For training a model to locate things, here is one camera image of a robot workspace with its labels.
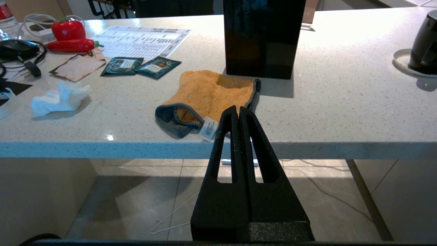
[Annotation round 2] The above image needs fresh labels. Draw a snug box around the printed white paper sheet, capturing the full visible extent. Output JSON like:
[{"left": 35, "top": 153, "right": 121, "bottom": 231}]
[{"left": 89, "top": 26, "right": 192, "bottom": 58}]

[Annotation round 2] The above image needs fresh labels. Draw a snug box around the flat black pad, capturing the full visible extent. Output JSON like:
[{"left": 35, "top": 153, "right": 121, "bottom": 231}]
[{"left": 0, "top": 78, "right": 33, "bottom": 106}]

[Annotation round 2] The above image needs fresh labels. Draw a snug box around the black mug white inside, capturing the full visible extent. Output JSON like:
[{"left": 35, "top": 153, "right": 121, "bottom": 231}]
[{"left": 409, "top": 10, "right": 437, "bottom": 75}]

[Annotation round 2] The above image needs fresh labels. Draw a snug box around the red toy chili pepper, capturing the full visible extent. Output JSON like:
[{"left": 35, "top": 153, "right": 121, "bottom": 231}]
[{"left": 45, "top": 39, "right": 104, "bottom": 53}]

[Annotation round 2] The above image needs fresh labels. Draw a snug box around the thin black cable with connector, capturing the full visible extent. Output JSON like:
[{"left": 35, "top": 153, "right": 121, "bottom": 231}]
[{"left": 0, "top": 40, "right": 48, "bottom": 80}]

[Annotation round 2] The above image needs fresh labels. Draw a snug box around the black computer mouse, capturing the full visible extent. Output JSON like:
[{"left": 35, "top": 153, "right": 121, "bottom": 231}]
[{"left": 0, "top": 39, "right": 40, "bottom": 59}]

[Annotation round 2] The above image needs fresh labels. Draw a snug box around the clear water bottle red cap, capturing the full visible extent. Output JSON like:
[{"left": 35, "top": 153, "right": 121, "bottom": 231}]
[{"left": 0, "top": 0, "right": 21, "bottom": 40}]

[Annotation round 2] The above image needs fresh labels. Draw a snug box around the orange microfiber cloth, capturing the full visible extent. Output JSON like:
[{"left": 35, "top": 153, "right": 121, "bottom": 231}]
[{"left": 155, "top": 70, "right": 262, "bottom": 141}]

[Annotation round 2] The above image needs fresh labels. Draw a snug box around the beige paper packet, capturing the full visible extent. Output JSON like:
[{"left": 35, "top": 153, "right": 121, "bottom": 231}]
[{"left": 49, "top": 48, "right": 106, "bottom": 82}]

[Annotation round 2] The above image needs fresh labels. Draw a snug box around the red toy bell pepper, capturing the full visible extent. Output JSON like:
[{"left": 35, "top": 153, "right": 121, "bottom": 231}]
[{"left": 51, "top": 16, "right": 86, "bottom": 41}]

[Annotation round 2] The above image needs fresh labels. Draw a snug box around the crumpled white tissue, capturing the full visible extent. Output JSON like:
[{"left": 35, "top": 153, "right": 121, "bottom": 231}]
[{"left": 31, "top": 81, "right": 92, "bottom": 118}]

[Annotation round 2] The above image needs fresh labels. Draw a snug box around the dark brown coaster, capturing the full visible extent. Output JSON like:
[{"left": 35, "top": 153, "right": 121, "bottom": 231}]
[{"left": 29, "top": 23, "right": 52, "bottom": 33}]

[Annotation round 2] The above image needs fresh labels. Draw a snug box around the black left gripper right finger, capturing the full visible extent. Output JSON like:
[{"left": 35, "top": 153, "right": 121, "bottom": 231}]
[{"left": 239, "top": 107, "right": 309, "bottom": 223}]

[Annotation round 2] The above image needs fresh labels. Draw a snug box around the black tissue box white top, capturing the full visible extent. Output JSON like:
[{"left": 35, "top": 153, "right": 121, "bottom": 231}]
[{"left": 223, "top": 0, "right": 307, "bottom": 80}]

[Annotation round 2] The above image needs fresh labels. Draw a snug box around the beige counter support panel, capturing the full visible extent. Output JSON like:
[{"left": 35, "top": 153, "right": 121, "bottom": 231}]
[
  {"left": 0, "top": 158, "right": 103, "bottom": 246},
  {"left": 347, "top": 159, "right": 437, "bottom": 242}
]

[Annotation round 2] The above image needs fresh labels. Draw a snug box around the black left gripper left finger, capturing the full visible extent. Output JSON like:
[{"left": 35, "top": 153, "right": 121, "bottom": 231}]
[{"left": 191, "top": 105, "right": 249, "bottom": 241}]

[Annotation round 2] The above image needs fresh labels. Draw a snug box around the white charger with cable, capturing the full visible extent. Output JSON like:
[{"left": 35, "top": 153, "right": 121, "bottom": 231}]
[{"left": 17, "top": 13, "right": 84, "bottom": 39}]

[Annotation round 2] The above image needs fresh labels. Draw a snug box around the beige wooden door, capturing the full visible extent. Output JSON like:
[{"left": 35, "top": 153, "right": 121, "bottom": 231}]
[{"left": 7, "top": 0, "right": 72, "bottom": 21}]

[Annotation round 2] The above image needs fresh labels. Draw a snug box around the white wire hanger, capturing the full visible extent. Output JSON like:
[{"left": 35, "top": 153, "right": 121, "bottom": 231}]
[{"left": 150, "top": 191, "right": 202, "bottom": 234}]

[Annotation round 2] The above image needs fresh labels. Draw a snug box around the dark green tea sachet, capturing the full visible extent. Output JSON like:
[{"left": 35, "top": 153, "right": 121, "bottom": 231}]
[
  {"left": 100, "top": 57, "right": 144, "bottom": 76},
  {"left": 134, "top": 56, "right": 182, "bottom": 80}
]

